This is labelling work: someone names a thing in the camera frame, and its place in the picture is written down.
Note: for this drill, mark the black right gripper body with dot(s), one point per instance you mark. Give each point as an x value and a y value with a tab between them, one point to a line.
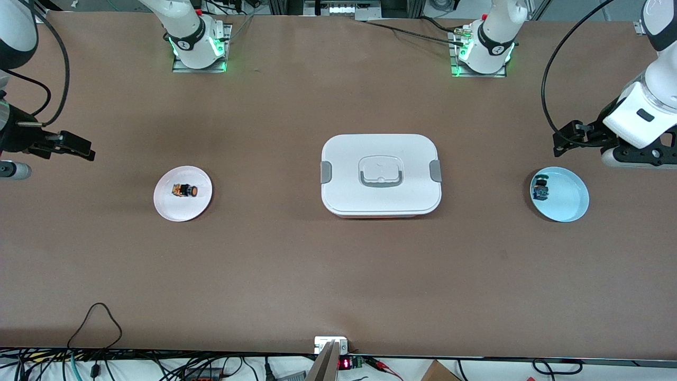
16	135

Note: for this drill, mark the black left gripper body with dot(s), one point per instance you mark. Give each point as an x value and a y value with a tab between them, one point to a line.
593	134

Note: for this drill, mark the orange push-button switch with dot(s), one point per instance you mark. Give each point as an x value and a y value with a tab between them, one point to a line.
185	191

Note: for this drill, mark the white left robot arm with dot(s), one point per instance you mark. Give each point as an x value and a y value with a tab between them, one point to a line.
645	106

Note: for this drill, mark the light blue round plate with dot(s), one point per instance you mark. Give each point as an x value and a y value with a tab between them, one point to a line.
566	198

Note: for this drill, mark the pink round plate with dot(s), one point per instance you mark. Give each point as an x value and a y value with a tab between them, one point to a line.
182	209

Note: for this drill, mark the white lidded lunch box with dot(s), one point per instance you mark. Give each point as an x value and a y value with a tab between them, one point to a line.
381	198

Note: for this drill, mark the brown cardboard box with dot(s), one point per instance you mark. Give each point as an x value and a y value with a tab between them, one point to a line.
438	373

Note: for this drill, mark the red LED display board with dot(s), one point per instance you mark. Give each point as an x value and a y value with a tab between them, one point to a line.
346	363

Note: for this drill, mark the grey aluminium bar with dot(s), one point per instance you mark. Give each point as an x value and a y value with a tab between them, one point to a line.
323	365

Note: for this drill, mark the green push-button switch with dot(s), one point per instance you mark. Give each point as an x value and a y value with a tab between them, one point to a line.
540	189

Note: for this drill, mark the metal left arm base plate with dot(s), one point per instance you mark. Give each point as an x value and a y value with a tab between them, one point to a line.
478	75

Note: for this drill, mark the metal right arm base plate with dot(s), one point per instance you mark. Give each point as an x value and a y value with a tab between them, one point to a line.
182	69

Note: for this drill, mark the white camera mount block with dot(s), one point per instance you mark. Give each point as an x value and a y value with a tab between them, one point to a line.
322	343

